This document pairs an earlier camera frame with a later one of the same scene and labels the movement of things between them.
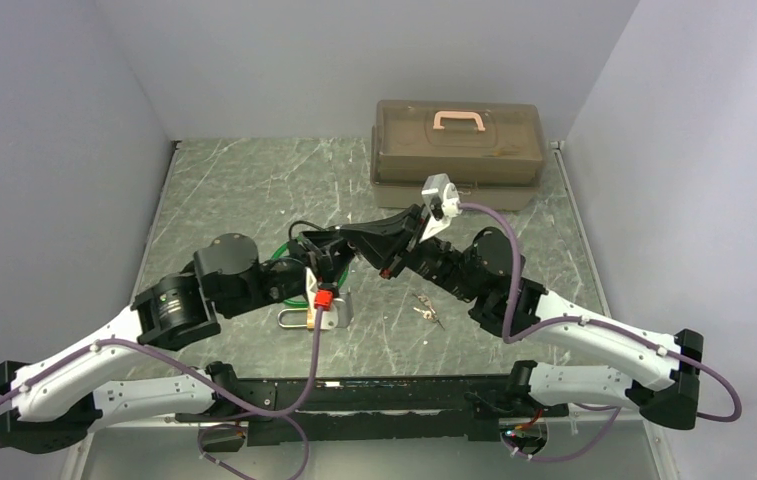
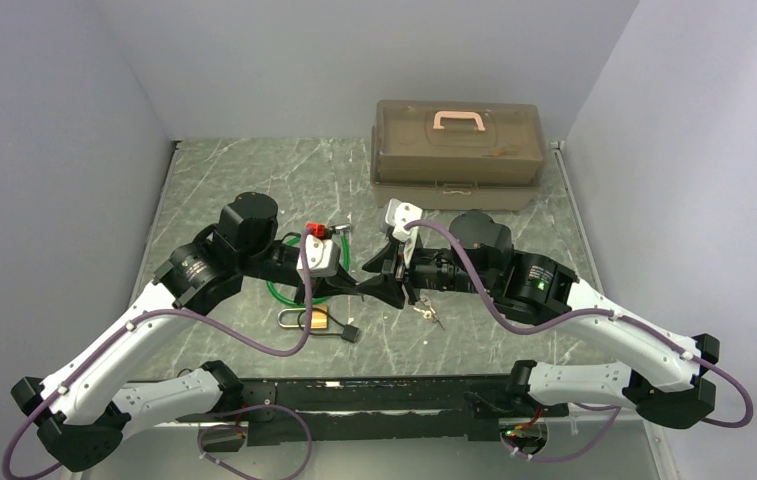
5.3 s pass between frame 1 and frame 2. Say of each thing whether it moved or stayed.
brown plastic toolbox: stayed
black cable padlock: moved
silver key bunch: stayed
